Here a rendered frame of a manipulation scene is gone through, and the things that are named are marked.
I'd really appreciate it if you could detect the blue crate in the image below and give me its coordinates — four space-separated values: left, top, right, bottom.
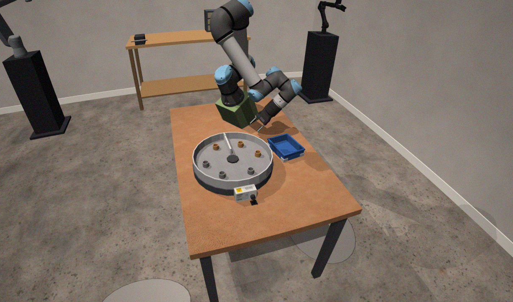
267 133 305 162

